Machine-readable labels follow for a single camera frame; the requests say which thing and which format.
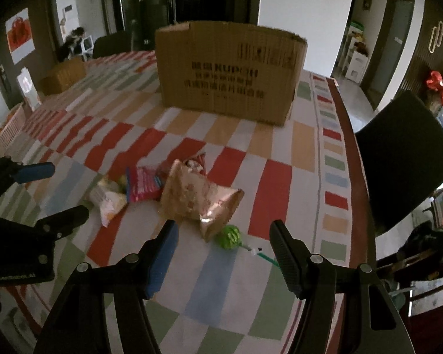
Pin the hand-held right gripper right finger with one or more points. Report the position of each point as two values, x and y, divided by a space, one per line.
288 258

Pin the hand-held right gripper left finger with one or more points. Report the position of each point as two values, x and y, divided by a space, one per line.
164 261

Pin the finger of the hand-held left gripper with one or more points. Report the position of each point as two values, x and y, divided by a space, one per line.
68 219
37 171

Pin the small beige snack packet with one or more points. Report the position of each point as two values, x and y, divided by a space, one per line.
109 204

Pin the green lollipop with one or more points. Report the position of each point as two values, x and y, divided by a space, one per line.
229 238

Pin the large beige snack bag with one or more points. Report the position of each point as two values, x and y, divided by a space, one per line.
192 195

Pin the pink snack packet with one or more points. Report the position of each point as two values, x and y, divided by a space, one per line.
144 184

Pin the brown cardboard box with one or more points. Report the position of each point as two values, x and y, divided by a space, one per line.
229 73

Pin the white plastic basket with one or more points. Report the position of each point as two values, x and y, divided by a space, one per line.
9 127

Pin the striped colourful tablecloth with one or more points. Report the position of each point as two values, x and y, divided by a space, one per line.
243 191

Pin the woven wicker box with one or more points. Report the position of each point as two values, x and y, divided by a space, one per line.
62 76

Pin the small red white packet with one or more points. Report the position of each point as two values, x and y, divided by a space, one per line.
195 164

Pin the small white appliance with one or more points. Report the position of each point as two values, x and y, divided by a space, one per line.
86 46

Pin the dark plush figure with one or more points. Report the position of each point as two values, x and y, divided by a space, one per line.
72 40

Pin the wooden chair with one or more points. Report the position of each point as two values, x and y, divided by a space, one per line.
424 258

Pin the red white door poster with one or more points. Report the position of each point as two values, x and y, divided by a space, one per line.
20 35

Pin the dark brown door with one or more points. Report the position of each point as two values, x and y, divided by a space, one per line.
44 25

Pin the dark upholstered chair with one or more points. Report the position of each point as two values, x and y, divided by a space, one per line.
402 162
112 44

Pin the white storage shelf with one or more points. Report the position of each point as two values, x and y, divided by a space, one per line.
354 61

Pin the slatted wooden cabinet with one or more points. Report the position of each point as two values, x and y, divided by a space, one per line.
435 37

